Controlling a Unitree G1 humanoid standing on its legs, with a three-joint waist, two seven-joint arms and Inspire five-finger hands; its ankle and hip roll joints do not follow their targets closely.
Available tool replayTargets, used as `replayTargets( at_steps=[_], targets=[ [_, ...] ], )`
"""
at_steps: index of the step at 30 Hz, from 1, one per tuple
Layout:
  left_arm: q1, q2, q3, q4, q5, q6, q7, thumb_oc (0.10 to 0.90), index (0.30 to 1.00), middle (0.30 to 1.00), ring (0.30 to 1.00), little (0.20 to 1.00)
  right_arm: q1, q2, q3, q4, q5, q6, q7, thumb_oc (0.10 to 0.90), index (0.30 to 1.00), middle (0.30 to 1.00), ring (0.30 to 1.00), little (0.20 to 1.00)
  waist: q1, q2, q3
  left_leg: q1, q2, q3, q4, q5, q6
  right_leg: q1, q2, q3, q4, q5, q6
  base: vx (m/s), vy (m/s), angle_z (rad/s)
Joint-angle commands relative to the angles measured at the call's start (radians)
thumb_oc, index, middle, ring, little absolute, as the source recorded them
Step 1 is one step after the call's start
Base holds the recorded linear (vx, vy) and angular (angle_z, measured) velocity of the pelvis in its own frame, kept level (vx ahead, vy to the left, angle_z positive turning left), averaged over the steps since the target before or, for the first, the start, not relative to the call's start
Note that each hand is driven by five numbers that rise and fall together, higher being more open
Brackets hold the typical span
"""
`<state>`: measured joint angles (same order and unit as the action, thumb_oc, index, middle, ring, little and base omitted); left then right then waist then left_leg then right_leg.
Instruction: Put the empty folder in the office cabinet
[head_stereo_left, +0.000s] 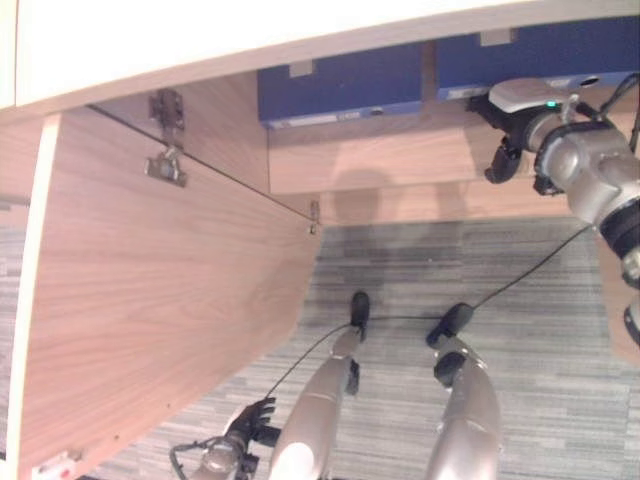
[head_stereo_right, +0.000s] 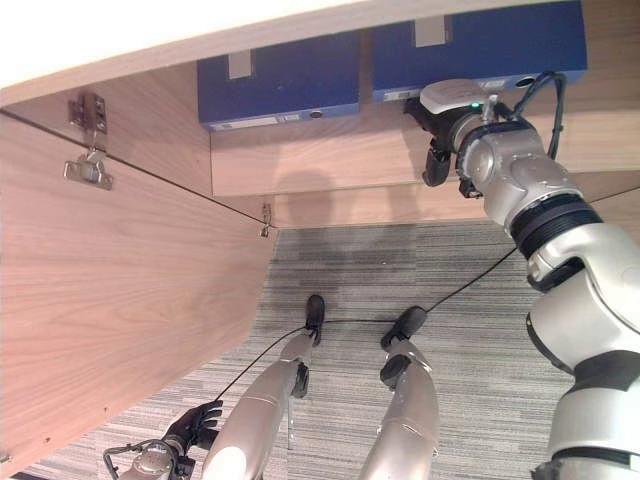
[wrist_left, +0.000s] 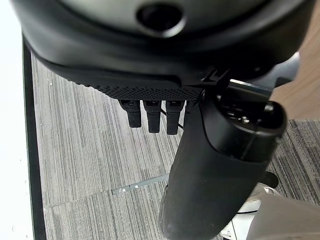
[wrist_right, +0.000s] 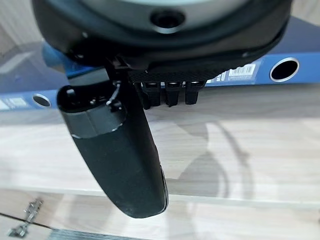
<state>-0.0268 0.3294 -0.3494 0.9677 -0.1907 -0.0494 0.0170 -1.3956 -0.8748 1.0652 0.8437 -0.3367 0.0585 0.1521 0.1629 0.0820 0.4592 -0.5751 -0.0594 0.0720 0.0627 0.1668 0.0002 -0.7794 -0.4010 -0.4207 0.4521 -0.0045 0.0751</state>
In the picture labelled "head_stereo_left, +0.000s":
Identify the white red door catch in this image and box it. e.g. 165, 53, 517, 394
30, 449, 84, 480

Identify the blue folder with ring hole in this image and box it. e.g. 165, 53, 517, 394
433, 18, 640, 103

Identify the silver right robot leg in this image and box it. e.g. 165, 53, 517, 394
423, 301, 504, 480

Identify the wooden office cabinet body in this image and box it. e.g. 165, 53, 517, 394
0, 0, 640, 237

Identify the open wooden cabinet door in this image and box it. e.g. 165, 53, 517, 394
0, 106, 322, 480

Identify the large metal door hinge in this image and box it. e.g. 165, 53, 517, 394
144, 88, 190, 189

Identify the thin black floor cable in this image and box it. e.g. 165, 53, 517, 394
259, 223, 594, 401

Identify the silver left robot leg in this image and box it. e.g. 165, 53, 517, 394
268, 290, 372, 480

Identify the blue folder with white label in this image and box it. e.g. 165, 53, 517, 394
256, 41, 427, 130

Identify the silver robot leg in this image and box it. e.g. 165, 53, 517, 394
268, 290, 372, 480
423, 301, 504, 480

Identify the small metal door hinge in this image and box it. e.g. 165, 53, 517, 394
304, 198, 322, 237

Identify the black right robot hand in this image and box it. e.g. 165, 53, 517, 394
466, 77, 573, 185

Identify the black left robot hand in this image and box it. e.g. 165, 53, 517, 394
226, 397, 280, 445

